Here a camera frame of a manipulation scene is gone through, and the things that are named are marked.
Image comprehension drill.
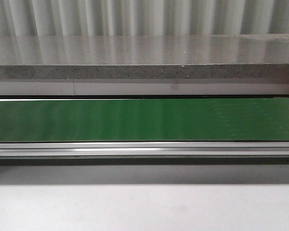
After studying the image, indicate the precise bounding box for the white pleated curtain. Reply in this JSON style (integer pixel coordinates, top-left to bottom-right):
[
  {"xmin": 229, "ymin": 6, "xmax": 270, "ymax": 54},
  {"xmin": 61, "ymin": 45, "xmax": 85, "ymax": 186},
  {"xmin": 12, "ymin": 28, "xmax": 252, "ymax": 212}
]
[{"xmin": 0, "ymin": 0, "xmax": 289, "ymax": 36}]

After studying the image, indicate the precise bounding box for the grey granite counter ledge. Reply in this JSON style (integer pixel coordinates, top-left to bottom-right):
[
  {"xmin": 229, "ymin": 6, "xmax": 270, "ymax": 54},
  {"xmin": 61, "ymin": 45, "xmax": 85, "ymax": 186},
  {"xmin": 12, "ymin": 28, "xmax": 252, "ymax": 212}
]
[{"xmin": 0, "ymin": 34, "xmax": 289, "ymax": 97}]

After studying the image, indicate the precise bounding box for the green conveyor belt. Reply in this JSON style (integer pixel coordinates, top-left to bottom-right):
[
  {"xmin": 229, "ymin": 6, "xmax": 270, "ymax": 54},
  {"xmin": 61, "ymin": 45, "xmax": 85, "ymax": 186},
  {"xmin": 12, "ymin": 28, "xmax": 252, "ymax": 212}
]
[{"xmin": 0, "ymin": 98, "xmax": 289, "ymax": 158}]

